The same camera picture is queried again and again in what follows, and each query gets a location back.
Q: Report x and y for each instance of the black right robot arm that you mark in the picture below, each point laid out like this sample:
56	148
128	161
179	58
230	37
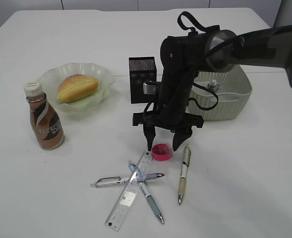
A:
183	57

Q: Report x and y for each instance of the blue paper ball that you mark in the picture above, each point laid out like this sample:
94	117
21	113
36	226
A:
213	86

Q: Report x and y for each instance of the silver grey pen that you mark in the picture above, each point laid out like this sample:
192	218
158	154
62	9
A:
119	180

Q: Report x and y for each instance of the beige white pen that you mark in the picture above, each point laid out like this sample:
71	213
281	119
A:
183	174

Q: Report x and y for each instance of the brown coffee bottle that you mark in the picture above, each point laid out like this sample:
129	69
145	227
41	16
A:
44	120

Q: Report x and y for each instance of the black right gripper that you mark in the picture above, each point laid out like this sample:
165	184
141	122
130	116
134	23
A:
171	117

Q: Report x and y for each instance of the pale green glass plate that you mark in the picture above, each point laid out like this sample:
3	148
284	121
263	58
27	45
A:
52	78

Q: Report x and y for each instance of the clear plastic ruler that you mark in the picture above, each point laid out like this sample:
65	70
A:
125	200

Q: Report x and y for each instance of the pink pencil sharpener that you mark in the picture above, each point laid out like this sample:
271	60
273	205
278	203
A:
161	152

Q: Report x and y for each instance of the light blue pen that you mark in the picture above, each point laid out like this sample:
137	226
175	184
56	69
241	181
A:
150	200

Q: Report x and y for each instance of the grey green plastic basket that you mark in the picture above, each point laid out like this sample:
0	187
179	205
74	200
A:
234	92

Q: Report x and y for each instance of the black mesh pen holder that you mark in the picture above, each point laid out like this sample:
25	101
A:
141	69

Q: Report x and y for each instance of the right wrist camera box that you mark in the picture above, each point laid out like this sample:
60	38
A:
151	87

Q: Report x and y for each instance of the yellow bread roll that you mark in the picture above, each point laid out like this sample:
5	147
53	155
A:
76	87

